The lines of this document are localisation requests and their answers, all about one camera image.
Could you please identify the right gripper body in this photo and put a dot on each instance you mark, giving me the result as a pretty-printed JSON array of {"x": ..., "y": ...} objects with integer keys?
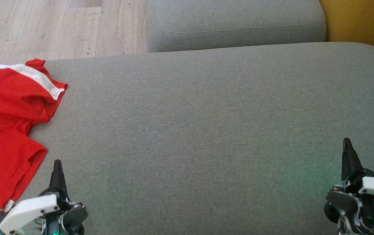
[{"x": 373, "y": 189}]

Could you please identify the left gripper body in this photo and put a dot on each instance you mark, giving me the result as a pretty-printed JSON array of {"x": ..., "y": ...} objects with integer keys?
[{"x": 30, "y": 209}]

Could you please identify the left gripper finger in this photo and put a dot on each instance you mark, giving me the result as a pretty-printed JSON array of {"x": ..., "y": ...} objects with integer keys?
[{"x": 57, "y": 179}]

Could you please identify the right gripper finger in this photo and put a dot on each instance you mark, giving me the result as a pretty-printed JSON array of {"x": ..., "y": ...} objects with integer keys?
[{"x": 350, "y": 163}]

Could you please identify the red shorts with white stripe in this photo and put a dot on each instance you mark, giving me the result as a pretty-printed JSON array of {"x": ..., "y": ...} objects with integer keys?
[{"x": 7, "y": 98}]

